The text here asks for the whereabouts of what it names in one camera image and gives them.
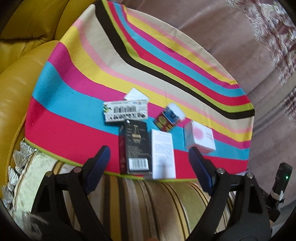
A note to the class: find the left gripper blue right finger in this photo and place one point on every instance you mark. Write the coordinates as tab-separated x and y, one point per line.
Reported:
203	169

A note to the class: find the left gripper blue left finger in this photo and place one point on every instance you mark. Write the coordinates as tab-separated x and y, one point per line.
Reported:
95	168

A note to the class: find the white box pink blot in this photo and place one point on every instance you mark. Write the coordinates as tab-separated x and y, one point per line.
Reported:
200	136

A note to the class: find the black trimmer box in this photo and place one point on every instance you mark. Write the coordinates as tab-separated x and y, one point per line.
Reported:
134	148

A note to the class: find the white text-covered box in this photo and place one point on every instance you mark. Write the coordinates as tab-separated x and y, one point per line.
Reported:
163	159

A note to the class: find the red blue foam-topped box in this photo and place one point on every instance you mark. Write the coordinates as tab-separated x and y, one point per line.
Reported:
170	117

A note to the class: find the white barcode box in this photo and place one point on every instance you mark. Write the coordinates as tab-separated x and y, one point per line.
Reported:
115	111

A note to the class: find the small white box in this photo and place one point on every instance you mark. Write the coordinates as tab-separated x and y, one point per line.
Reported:
135	94

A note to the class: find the silver tassel fringe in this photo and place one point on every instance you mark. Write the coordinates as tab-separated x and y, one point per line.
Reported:
21	157

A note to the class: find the rainbow striped tablecloth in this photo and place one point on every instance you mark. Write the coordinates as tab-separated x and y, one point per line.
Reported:
110	50

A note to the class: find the yellow leather sofa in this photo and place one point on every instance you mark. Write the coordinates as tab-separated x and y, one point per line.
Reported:
30	31

